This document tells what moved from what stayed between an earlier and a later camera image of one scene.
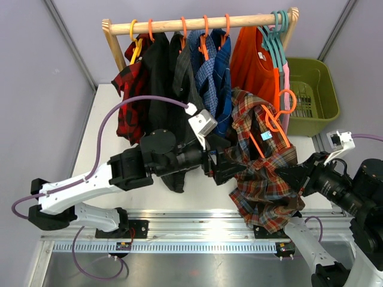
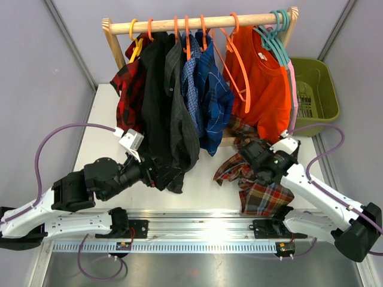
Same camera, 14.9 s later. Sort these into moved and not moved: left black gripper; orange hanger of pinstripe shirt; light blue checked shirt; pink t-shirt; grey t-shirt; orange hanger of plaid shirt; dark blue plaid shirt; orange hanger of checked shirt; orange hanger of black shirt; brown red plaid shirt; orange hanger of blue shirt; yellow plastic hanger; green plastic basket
Moved: orange hanger of blue shirt; orange hanger of plaid shirt; orange hanger of pinstripe shirt; light blue checked shirt; left black gripper; dark blue plaid shirt; pink t-shirt; orange hanger of checked shirt; grey t-shirt; brown red plaid shirt
Not moved: orange hanger of black shirt; yellow plastic hanger; green plastic basket
